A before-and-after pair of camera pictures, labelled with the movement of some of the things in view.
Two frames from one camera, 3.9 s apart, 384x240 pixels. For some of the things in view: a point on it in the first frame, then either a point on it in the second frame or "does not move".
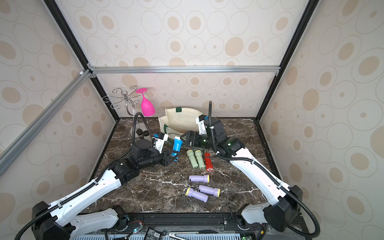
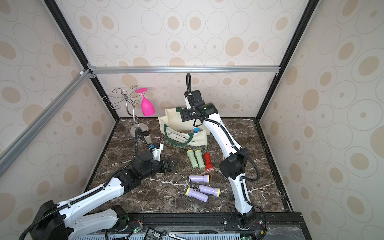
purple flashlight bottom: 197,195 does not move
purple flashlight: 199,178 does not move
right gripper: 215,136 to 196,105
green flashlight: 191,156 does not move
